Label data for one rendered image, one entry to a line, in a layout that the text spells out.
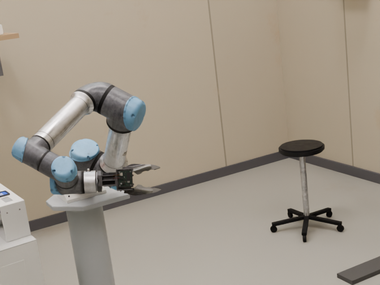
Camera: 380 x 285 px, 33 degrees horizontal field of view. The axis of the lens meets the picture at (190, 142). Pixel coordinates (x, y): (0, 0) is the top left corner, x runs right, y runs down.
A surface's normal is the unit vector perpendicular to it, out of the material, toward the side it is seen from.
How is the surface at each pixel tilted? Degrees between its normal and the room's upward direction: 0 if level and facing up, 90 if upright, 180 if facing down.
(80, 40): 90
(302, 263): 0
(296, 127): 90
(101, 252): 90
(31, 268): 90
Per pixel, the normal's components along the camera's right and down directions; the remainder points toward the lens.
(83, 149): 0.11, -0.68
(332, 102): -0.87, 0.22
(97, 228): 0.64, 0.11
